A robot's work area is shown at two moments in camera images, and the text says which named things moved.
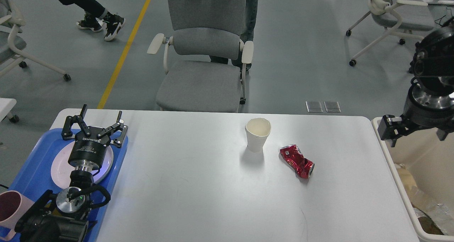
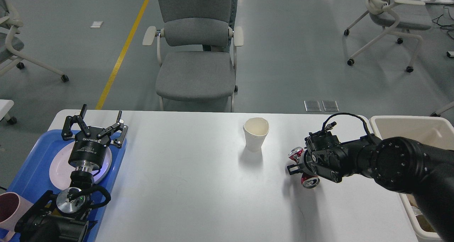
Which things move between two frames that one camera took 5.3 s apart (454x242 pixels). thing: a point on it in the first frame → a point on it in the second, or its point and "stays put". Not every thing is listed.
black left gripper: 89,149 stays put
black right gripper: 423,109 → 310,163
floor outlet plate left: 314,106 stays put
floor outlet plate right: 332,106 stays put
